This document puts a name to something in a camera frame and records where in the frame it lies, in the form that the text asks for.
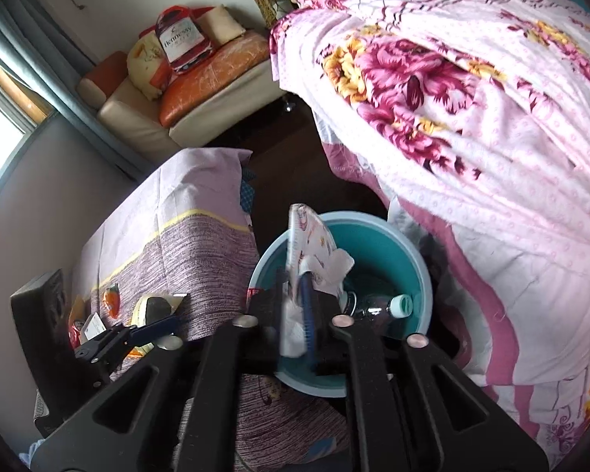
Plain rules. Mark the teal plastic trash bin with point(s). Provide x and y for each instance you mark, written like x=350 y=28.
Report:
x=373 y=250

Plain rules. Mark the red white gift bag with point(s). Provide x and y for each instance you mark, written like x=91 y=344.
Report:
x=182 y=39

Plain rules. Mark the orange snack packet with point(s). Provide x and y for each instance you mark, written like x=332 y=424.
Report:
x=76 y=334

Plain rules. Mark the cream leather sofa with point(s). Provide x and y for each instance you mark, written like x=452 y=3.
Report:
x=137 y=123

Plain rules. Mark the floral pink bed sheet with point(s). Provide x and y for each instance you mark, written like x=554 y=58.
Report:
x=447 y=108

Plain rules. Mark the grey blue curtain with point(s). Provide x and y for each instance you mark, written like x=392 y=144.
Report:
x=54 y=73

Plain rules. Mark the purple striped tablecloth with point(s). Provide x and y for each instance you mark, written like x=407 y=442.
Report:
x=196 y=255

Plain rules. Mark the cream floral pillow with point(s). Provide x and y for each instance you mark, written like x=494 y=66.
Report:
x=145 y=66

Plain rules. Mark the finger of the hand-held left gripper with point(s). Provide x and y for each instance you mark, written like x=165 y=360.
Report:
x=152 y=328
x=160 y=307

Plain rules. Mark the plain cream pillow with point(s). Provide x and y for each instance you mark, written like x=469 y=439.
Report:
x=221 y=24

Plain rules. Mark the clear plastic bottle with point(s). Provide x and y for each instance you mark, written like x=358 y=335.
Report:
x=373 y=312

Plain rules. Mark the window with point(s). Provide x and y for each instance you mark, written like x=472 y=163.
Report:
x=0 y=132

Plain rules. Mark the orange seat cushion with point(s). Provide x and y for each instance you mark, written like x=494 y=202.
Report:
x=211 y=78

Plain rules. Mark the white printed wrapper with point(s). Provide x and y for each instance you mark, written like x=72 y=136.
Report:
x=309 y=241

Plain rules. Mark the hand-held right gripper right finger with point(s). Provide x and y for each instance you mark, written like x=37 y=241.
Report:
x=307 y=314

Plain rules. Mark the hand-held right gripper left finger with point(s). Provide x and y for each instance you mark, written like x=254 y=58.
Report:
x=211 y=378

